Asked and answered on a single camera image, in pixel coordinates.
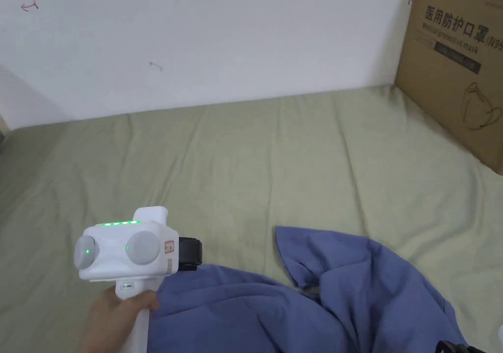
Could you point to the blue shirt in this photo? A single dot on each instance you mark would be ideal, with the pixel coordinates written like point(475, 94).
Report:
point(314, 309)

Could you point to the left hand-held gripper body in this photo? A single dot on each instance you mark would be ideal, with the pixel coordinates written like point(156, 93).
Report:
point(114, 251)

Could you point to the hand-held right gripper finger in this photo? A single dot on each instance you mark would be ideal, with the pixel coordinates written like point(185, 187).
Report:
point(456, 348)

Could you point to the bed with pale green sheet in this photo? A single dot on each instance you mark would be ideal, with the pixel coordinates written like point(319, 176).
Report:
point(235, 156)

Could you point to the brown cardboard carton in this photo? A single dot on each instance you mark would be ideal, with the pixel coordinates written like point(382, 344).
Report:
point(448, 86)

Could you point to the person's left hand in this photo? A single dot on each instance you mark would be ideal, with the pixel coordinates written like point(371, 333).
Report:
point(114, 321)

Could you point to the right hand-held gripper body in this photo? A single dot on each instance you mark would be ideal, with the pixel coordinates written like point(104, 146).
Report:
point(501, 335)

